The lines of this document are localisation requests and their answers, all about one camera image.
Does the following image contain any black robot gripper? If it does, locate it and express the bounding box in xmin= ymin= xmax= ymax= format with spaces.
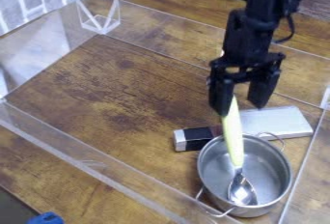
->
xmin=208 ymin=10 xmax=284 ymax=117

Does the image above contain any small silver pot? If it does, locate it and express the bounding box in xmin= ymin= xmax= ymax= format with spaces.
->
xmin=196 ymin=135 xmax=292 ymax=218

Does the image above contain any yellow handled metal spoon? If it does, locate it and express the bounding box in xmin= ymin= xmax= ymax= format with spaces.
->
xmin=221 ymin=97 xmax=257 ymax=206

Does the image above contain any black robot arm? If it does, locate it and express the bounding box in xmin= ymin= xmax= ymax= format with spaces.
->
xmin=206 ymin=0 xmax=300 ymax=116

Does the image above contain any grey flat metal box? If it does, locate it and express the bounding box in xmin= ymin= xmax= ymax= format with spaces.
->
xmin=239 ymin=106 xmax=312 ymax=139

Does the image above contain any black and silver block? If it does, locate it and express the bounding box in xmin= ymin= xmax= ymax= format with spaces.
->
xmin=173 ymin=126 xmax=221 ymax=152

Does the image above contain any clear acrylic barrier panel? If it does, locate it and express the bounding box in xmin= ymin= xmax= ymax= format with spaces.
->
xmin=0 ymin=0 xmax=330 ymax=224

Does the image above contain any blue object at corner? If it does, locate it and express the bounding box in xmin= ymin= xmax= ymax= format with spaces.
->
xmin=25 ymin=211 xmax=64 ymax=224

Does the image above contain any clear acrylic corner bracket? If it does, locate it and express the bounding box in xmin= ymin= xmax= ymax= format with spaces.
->
xmin=76 ymin=0 xmax=121 ymax=35

